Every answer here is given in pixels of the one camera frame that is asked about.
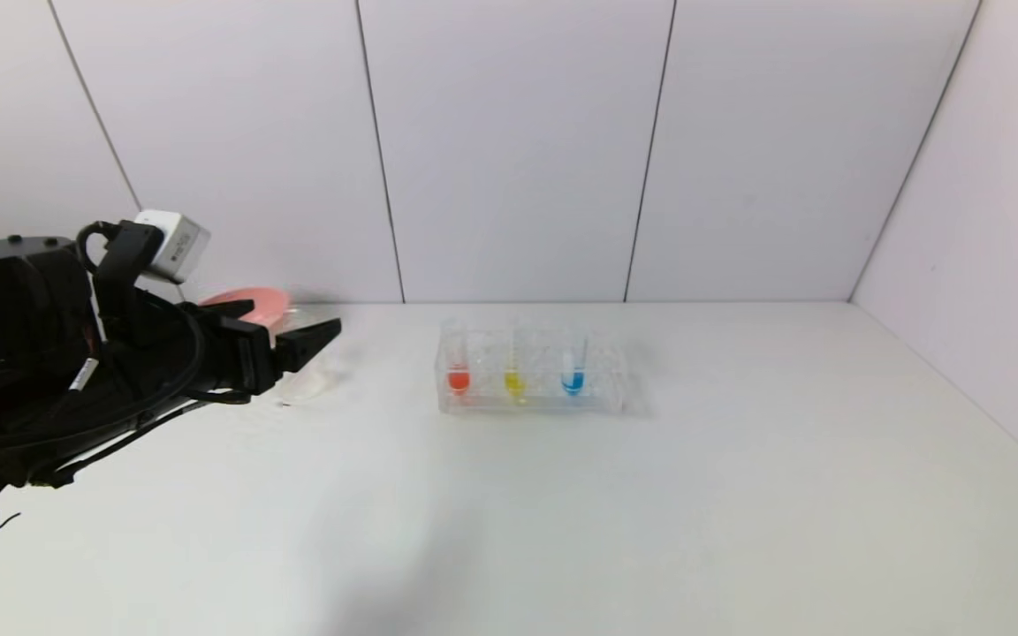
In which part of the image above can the clear glass beaker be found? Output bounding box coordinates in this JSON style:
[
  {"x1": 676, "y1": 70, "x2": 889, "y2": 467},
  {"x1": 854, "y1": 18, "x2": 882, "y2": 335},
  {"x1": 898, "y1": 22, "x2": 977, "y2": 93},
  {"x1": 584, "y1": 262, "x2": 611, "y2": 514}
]
[{"x1": 270, "y1": 305, "x2": 338, "y2": 405}]

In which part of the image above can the test tube with yellow pigment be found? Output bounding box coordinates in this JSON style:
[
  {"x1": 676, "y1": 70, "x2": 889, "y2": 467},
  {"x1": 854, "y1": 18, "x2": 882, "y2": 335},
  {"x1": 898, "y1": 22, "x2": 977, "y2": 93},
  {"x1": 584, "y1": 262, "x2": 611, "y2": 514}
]
[{"x1": 503, "y1": 320, "x2": 528, "y2": 399}]

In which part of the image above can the pink plastic bowl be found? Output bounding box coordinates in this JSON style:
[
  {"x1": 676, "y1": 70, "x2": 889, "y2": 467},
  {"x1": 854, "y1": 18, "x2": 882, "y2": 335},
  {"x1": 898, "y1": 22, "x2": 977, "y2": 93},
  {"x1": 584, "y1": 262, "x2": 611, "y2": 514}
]
[{"x1": 200, "y1": 287, "x2": 291, "y2": 326}]

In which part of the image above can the test tube with red pigment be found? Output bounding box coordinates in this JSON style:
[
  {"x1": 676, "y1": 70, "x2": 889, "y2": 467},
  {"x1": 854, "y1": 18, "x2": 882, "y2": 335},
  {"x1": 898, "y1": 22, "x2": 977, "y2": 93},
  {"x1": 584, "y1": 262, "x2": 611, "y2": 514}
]
[{"x1": 447, "y1": 322, "x2": 473, "y2": 396}]

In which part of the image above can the clear acrylic test tube rack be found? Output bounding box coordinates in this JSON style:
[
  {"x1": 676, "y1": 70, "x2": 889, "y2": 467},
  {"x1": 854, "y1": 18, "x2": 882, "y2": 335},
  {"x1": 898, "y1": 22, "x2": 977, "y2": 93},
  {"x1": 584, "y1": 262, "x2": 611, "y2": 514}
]
[{"x1": 436, "y1": 327, "x2": 629, "y2": 414}]

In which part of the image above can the test tube with blue pigment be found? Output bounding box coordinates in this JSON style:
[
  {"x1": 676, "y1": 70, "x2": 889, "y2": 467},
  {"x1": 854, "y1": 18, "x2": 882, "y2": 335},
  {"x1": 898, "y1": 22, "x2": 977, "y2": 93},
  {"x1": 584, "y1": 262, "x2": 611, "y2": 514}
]
[{"x1": 561, "y1": 319, "x2": 588, "y2": 396}]

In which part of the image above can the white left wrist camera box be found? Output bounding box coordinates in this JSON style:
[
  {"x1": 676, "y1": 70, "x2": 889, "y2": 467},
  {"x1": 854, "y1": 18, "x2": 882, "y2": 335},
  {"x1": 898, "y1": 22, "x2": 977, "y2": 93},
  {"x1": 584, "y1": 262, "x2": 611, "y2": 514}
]
[{"x1": 133, "y1": 209, "x2": 211, "y2": 284}]

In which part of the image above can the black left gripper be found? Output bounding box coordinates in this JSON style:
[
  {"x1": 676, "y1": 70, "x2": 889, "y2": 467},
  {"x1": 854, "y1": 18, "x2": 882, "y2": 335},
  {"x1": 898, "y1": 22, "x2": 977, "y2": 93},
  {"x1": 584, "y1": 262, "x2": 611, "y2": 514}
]
[{"x1": 125, "y1": 299, "x2": 343, "y2": 407}]

